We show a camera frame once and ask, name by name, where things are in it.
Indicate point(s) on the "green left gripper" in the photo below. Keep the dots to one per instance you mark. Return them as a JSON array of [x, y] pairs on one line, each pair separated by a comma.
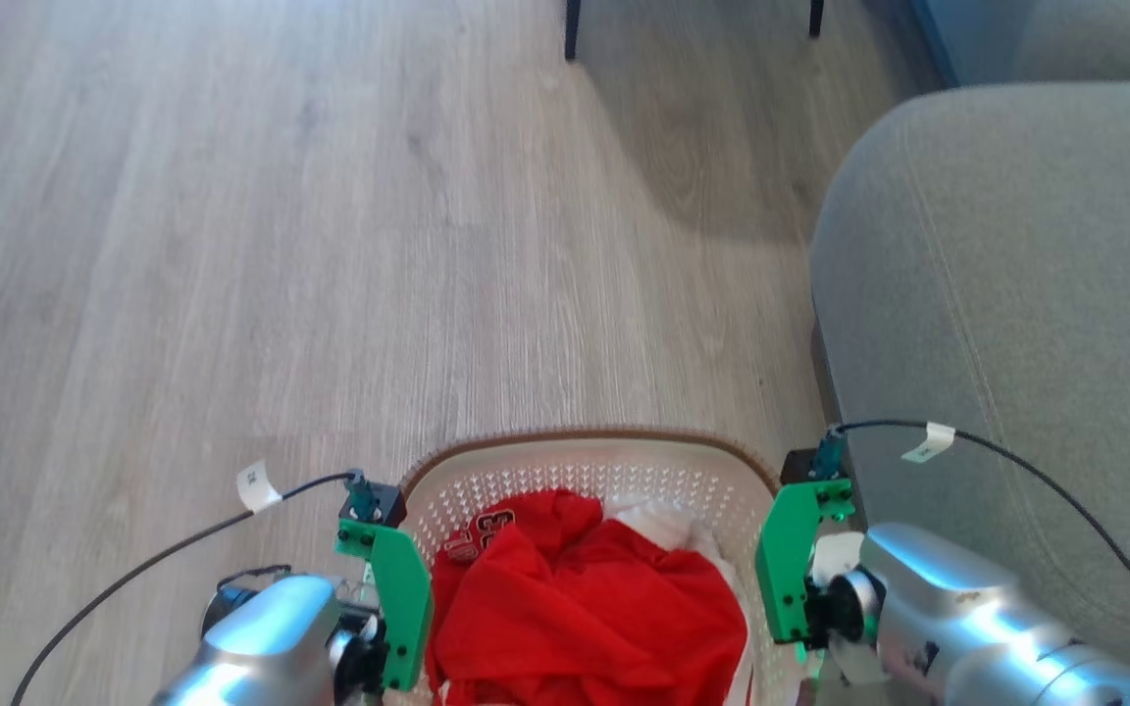
[[406, 598]]

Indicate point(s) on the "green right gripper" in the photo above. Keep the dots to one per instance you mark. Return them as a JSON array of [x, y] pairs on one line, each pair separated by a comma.
[[783, 559]]

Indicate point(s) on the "white laundry basket brown rim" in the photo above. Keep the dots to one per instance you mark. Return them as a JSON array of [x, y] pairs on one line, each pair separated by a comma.
[[585, 461]]

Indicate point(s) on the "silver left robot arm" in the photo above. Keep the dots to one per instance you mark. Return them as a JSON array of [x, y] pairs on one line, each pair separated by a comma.
[[271, 637]]

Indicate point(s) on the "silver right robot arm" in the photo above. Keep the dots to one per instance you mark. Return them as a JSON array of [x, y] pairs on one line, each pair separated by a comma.
[[967, 618]]

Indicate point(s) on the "white garment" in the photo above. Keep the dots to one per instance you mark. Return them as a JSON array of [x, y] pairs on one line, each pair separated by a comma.
[[668, 525]]

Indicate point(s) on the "red sports jersey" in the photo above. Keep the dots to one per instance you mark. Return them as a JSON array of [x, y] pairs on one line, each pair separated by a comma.
[[585, 608]]

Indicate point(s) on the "grey fabric sofa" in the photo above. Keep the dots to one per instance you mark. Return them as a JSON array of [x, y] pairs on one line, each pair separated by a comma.
[[1016, 294]]

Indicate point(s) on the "dark furniture leg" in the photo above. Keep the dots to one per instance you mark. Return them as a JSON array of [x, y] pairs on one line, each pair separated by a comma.
[[573, 27], [816, 16]]

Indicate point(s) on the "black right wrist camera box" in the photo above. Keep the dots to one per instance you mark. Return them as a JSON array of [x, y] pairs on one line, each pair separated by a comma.
[[805, 464]]

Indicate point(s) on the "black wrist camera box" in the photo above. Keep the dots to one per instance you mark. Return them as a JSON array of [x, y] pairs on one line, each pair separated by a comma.
[[805, 464], [381, 502]]

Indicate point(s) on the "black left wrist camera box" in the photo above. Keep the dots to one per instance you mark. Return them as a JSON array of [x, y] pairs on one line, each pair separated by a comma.
[[381, 502]]

